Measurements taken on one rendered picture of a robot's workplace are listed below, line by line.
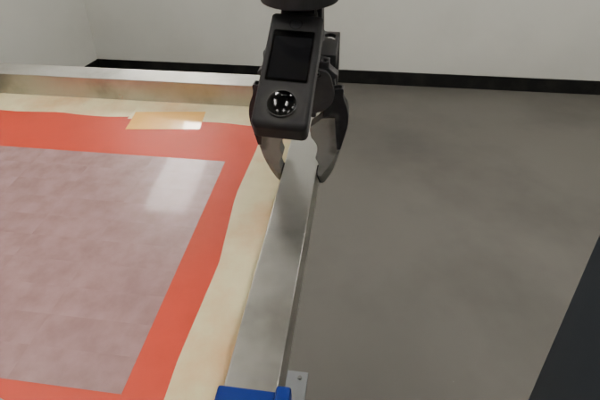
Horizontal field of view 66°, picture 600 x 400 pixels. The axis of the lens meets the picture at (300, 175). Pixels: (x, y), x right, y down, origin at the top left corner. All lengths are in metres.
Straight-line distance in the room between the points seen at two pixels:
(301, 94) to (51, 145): 0.42
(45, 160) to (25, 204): 0.09
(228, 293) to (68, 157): 0.32
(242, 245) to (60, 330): 0.18
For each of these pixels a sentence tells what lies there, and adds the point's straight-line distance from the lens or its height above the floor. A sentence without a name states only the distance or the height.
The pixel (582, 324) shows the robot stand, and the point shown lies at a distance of 0.74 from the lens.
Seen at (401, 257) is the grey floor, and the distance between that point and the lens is 2.08.
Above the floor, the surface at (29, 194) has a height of 1.05.
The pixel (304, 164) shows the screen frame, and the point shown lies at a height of 1.09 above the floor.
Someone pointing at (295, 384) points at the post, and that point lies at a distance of 1.62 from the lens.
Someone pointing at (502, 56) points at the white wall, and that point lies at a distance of 4.04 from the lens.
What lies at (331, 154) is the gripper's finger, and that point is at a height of 1.12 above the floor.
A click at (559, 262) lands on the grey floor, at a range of 2.30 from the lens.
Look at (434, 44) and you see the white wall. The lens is 3.91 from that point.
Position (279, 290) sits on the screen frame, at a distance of 0.39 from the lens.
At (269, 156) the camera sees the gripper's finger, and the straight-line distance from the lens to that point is 0.50.
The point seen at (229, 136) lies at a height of 1.07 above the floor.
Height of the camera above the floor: 1.35
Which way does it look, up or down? 31 degrees down
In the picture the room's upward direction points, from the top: straight up
